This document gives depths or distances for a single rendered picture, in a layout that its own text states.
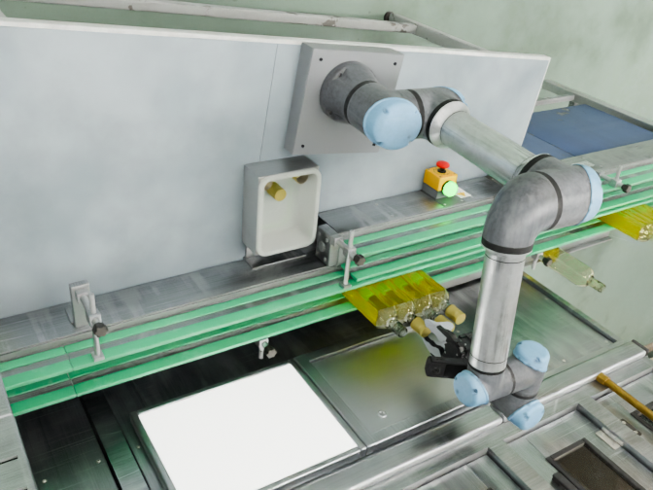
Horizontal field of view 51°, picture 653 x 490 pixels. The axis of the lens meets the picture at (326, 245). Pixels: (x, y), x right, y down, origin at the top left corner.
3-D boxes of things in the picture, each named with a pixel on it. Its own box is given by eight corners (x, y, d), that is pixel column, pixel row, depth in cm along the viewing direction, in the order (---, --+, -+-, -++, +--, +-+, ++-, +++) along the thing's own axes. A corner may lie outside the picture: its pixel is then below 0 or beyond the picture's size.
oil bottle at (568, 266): (533, 259, 235) (595, 298, 217) (535, 245, 232) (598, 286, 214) (545, 252, 237) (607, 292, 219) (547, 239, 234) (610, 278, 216)
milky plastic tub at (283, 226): (241, 242, 179) (257, 259, 173) (244, 164, 167) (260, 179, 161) (298, 229, 188) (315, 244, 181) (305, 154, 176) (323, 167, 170)
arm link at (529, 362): (522, 368, 139) (508, 408, 144) (560, 355, 144) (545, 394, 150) (496, 345, 144) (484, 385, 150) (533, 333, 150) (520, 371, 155)
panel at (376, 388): (129, 421, 158) (187, 536, 134) (128, 411, 156) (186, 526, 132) (429, 319, 202) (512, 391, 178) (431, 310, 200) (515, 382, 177)
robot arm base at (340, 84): (326, 58, 159) (349, 73, 152) (379, 62, 167) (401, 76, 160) (313, 120, 166) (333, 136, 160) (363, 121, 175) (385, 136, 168)
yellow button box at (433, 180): (420, 189, 207) (435, 199, 201) (424, 166, 203) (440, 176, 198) (437, 185, 210) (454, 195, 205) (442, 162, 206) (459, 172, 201)
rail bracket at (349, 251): (326, 273, 183) (352, 298, 174) (331, 219, 174) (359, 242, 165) (335, 271, 184) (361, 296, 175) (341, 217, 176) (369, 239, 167)
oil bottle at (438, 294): (387, 275, 197) (433, 316, 182) (389, 259, 194) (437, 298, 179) (401, 270, 200) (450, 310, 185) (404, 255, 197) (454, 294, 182)
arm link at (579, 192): (395, 81, 160) (567, 189, 122) (444, 78, 167) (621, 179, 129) (385, 128, 166) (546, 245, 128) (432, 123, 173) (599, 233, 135)
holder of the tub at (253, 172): (241, 259, 182) (255, 273, 177) (244, 164, 168) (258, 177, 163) (296, 245, 191) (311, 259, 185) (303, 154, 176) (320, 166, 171)
